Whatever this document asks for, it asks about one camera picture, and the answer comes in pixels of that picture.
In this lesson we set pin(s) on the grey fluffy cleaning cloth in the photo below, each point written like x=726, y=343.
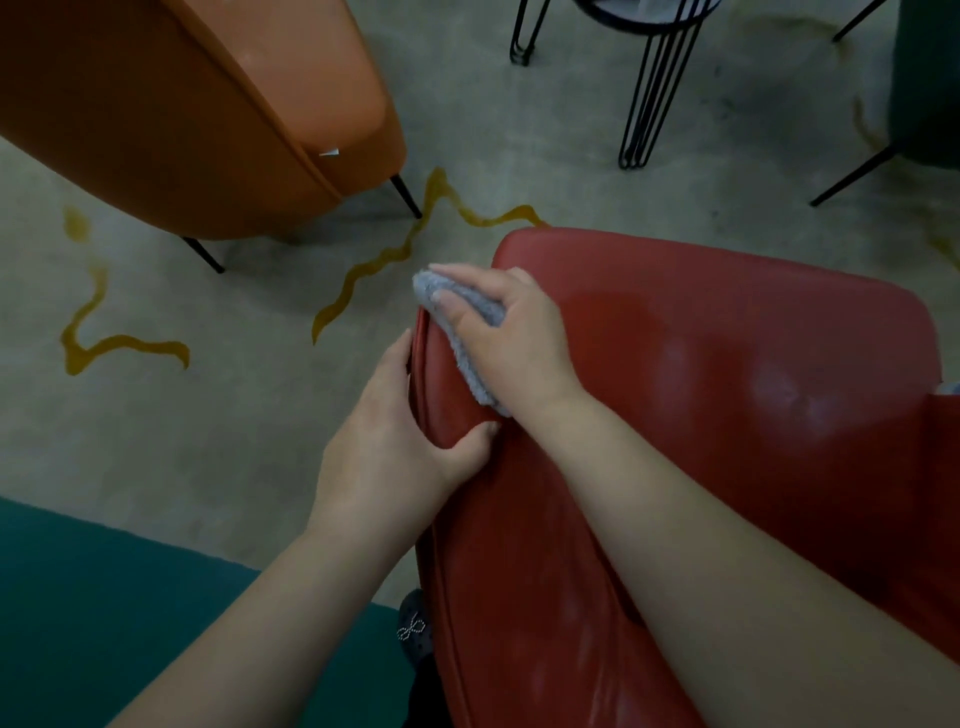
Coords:
x=424, y=288

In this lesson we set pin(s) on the person's right forearm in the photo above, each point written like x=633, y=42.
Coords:
x=720, y=585

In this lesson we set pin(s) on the person's left hand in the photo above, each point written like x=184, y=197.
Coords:
x=375, y=465

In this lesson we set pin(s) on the person's right thumb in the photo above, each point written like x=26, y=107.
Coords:
x=456, y=315

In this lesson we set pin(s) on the person's left forearm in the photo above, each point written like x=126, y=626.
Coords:
x=270, y=630

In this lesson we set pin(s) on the dark green chair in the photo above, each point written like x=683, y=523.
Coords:
x=926, y=75

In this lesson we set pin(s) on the black metal furniture leg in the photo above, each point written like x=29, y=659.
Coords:
x=859, y=20

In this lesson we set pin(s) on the black shoe with bead bow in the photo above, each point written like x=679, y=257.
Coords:
x=412, y=622

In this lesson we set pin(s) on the red leather chair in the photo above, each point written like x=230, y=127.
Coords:
x=735, y=390

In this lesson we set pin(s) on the person's right hand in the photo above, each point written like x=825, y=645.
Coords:
x=517, y=352

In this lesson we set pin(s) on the orange leather chair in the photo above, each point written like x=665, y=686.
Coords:
x=172, y=105

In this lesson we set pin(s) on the teal upholstered seat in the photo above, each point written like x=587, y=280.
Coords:
x=90, y=615

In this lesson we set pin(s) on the person's left thumb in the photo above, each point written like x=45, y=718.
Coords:
x=469, y=448

